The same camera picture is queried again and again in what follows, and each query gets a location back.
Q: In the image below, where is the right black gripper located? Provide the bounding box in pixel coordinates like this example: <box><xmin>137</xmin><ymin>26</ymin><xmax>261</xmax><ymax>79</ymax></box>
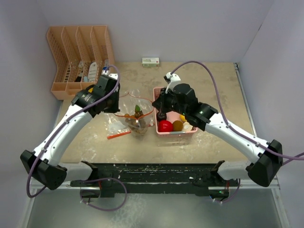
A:
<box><xmin>152</xmin><ymin>86</ymin><xmax>188</xmax><ymax>116</ymax></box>

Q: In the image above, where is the clear zip top bag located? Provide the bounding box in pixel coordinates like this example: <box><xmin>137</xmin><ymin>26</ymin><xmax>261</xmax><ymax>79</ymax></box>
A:
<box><xmin>106</xmin><ymin>89</ymin><xmax>154</xmax><ymax>140</ymax></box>

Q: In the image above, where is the brown longan bunch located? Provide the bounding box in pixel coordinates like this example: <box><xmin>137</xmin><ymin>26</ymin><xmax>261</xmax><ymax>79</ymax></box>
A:
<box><xmin>124</xmin><ymin>105</ymin><xmax>148</xmax><ymax>137</ymax></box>

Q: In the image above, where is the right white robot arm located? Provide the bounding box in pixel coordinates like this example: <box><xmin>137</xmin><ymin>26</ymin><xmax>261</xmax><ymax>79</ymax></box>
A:
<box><xmin>152</xmin><ymin>84</ymin><xmax>283</xmax><ymax>187</ymax></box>

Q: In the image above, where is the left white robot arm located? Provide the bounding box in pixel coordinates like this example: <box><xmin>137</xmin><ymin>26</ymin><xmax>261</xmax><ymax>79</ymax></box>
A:
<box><xmin>20</xmin><ymin>74</ymin><xmax>120</xmax><ymax>190</ymax></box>

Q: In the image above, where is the white blue box in organizer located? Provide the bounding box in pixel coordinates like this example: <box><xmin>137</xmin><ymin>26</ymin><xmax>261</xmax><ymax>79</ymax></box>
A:
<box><xmin>101</xmin><ymin>59</ymin><xmax>110</xmax><ymax>75</ymax></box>

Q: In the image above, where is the dark purple mangosteen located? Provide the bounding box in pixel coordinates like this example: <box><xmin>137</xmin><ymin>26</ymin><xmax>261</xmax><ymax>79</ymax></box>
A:
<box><xmin>156</xmin><ymin>112</ymin><xmax>167</xmax><ymax>122</ymax></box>

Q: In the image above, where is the white tube in organizer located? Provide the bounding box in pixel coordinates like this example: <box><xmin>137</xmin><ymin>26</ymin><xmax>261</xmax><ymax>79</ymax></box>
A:
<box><xmin>87</xmin><ymin>62</ymin><xmax>97</xmax><ymax>82</ymax></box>

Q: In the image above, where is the pink plastic basket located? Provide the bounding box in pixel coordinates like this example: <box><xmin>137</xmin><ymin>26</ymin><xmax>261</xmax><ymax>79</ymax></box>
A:
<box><xmin>153</xmin><ymin>87</ymin><xmax>198</xmax><ymax>139</ymax></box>

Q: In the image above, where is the red apple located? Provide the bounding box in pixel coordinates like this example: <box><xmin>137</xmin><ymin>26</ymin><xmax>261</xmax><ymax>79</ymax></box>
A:
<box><xmin>158</xmin><ymin>120</ymin><xmax>173</xmax><ymax>133</ymax></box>

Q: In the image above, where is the yellow orange peach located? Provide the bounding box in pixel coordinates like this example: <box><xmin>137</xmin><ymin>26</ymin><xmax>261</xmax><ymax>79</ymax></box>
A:
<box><xmin>180</xmin><ymin>115</ymin><xmax>187</xmax><ymax>123</ymax></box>

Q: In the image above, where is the brown kiwi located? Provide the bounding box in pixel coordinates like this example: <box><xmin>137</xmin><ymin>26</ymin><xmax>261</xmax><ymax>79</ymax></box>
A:
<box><xmin>172</xmin><ymin>120</ymin><xmax>183</xmax><ymax>132</ymax></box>

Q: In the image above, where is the black white item in organizer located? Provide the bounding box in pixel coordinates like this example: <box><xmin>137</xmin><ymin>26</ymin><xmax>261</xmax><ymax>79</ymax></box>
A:
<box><xmin>74</xmin><ymin>61</ymin><xmax>84</xmax><ymax>82</ymax></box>

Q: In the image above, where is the white mushroom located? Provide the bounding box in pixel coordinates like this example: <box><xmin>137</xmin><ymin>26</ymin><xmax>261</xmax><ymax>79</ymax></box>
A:
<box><xmin>182</xmin><ymin>122</ymin><xmax>193</xmax><ymax>132</ymax></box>

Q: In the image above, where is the orange file organizer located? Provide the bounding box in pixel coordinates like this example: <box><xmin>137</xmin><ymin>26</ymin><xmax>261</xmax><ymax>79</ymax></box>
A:
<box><xmin>47</xmin><ymin>25</ymin><xmax>115</xmax><ymax>100</ymax></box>

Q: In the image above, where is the small green white box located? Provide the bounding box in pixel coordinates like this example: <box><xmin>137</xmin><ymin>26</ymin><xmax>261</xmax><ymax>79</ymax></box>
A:
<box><xmin>142</xmin><ymin>57</ymin><xmax>160</xmax><ymax>67</ymax></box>

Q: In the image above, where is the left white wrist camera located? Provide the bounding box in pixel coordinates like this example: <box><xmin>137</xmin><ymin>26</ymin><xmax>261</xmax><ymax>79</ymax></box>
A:
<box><xmin>102</xmin><ymin>67</ymin><xmax>119</xmax><ymax>81</ymax></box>

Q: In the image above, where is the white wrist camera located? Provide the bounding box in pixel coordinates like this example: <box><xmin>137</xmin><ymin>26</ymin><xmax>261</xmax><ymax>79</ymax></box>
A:
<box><xmin>164</xmin><ymin>72</ymin><xmax>181</xmax><ymax>94</ymax></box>
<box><xmin>102</xmin><ymin>67</ymin><xmax>119</xmax><ymax>81</ymax></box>

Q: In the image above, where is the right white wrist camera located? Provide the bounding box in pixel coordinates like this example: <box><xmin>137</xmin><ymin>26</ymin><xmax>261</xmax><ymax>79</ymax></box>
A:
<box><xmin>164</xmin><ymin>72</ymin><xmax>181</xmax><ymax>94</ymax></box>

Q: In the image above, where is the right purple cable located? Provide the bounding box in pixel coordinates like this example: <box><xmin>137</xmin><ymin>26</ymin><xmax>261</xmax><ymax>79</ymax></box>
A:
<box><xmin>170</xmin><ymin>60</ymin><xmax>304</xmax><ymax>205</ymax></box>

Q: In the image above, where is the black metal base frame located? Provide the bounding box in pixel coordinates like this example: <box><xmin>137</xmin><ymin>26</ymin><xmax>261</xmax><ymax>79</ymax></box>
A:
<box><xmin>71</xmin><ymin>163</ymin><xmax>238</xmax><ymax>199</ymax></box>

